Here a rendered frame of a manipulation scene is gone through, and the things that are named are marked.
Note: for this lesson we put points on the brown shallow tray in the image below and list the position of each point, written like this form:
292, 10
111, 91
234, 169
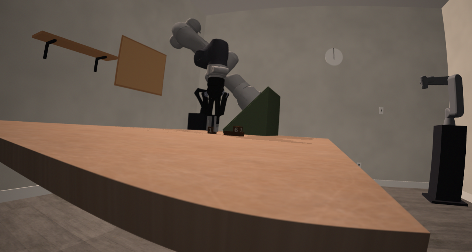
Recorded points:
230, 133

